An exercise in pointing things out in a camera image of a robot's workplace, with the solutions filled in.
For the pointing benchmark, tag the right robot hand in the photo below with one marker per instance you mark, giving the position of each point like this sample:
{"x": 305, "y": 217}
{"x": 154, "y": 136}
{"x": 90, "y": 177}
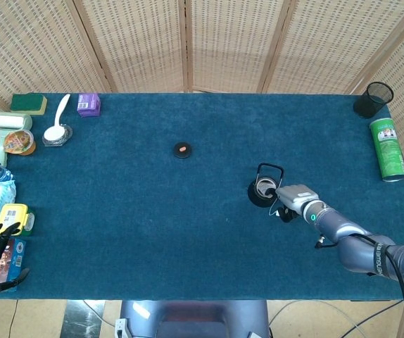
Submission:
{"x": 297, "y": 195}

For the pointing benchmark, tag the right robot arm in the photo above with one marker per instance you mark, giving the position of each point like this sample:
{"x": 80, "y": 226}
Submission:
{"x": 357, "y": 246}

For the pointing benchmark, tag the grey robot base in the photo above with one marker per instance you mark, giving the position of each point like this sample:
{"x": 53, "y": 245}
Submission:
{"x": 195, "y": 318}

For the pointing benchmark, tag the black teapot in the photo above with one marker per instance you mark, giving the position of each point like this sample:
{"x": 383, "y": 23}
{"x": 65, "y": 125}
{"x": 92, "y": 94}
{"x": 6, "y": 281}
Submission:
{"x": 256, "y": 200}

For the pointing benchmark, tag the black teapot lid orange knob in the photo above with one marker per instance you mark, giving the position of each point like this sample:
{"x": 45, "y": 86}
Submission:
{"x": 183, "y": 153}

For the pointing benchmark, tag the blue cookie box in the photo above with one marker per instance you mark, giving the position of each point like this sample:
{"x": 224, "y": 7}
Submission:
{"x": 18, "y": 253}

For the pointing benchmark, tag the yellow lidded container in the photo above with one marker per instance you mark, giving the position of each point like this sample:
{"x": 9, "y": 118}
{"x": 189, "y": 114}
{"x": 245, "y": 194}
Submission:
{"x": 12, "y": 213}

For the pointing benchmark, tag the green chips can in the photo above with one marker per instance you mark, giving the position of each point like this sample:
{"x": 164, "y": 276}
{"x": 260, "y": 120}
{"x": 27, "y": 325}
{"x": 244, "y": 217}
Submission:
{"x": 388, "y": 151}

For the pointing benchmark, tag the black mesh pen holder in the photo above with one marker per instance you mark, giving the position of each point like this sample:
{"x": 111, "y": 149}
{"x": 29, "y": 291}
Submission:
{"x": 372, "y": 100}

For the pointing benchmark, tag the orange snack cup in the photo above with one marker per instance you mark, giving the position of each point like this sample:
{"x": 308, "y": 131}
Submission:
{"x": 19, "y": 142}

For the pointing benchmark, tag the blue table cloth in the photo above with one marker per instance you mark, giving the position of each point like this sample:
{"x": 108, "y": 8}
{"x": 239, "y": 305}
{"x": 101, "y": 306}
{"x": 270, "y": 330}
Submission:
{"x": 117, "y": 211}

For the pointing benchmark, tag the light green lint roller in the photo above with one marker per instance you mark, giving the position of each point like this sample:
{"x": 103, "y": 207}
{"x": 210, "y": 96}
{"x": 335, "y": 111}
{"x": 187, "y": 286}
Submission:
{"x": 10, "y": 121}

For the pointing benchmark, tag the white plastic spoon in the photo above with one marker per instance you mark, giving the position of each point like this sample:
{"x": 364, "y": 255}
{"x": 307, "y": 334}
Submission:
{"x": 56, "y": 132}

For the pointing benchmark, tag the green and yellow sponge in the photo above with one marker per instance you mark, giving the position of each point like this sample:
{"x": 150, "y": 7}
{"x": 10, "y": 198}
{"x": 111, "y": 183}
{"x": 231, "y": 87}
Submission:
{"x": 26, "y": 102}

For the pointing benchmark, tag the purple box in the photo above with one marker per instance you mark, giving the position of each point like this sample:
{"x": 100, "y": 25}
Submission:
{"x": 88, "y": 105}

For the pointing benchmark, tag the wicker folding screen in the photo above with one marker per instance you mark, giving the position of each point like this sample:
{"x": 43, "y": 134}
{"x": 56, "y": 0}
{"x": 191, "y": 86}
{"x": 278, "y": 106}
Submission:
{"x": 152, "y": 42}

